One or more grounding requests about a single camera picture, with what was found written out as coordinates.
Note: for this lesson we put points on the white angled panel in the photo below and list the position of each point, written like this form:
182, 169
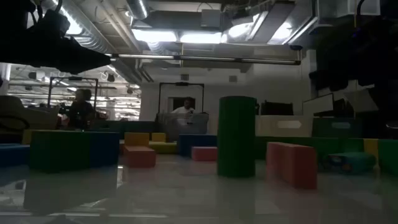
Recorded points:
360, 101

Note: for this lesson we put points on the long ceiling light rail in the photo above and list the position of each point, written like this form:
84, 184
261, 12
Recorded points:
202, 58

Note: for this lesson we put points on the green arch block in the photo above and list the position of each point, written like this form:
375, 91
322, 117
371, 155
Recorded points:
351, 144
326, 145

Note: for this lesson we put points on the grey plastic bin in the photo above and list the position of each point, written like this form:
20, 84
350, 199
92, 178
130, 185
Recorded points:
174, 124

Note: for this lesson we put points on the green cube block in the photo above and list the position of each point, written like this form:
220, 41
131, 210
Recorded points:
59, 151

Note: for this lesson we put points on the teal rectangular block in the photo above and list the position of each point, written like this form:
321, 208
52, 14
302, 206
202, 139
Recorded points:
357, 160

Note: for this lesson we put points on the yellow rectangular block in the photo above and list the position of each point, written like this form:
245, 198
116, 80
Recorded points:
371, 146

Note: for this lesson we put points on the teal plastic bin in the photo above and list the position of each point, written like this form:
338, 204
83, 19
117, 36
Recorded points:
323, 129
107, 126

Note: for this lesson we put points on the ribbed silver air duct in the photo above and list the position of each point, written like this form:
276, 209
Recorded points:
93, 43

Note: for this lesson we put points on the black gantry frame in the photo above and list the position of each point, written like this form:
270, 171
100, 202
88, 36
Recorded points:
74, 78
182, 83

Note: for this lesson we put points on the lime rectangular block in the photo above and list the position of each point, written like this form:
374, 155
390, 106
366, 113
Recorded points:
163, 147

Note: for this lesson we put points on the black boxy object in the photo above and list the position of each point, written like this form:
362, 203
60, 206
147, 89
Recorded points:
276, 109

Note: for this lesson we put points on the smooth silver round duct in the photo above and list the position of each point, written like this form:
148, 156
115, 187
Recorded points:
138, 9

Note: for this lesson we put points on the blue plastic bin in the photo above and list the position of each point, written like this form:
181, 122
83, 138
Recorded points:
140, 127

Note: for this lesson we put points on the white panel board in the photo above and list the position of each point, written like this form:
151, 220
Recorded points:
318, 105

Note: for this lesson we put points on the person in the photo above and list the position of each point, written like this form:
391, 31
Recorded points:
81, 109
186, 109

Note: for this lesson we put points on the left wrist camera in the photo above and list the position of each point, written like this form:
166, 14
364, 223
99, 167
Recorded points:
57, 21

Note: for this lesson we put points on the ceiling light panel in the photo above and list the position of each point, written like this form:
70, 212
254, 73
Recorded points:
154, 35
200, 37

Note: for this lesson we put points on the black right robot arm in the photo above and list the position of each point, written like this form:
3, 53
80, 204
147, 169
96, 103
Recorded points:
373, 53

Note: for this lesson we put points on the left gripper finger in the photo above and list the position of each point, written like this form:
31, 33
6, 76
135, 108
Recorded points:
81, 71
87, 54

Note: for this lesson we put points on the pink rectangular block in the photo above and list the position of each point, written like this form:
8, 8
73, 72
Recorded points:
204, 154
292, 165
122, 147
140, 157

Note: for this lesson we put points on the blue rectangular block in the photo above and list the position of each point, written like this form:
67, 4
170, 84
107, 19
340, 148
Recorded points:
14, 155
186, 143
105, 149

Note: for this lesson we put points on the green cylinder block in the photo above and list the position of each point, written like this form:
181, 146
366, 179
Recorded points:
236, 137

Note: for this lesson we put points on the long green block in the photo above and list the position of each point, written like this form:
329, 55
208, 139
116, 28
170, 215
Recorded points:
388, 155

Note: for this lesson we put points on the tan bulky object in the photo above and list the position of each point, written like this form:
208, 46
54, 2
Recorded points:
31, 118

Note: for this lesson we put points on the yellow cube block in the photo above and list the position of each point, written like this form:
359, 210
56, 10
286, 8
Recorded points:
158, 137
26, 137
136, 139

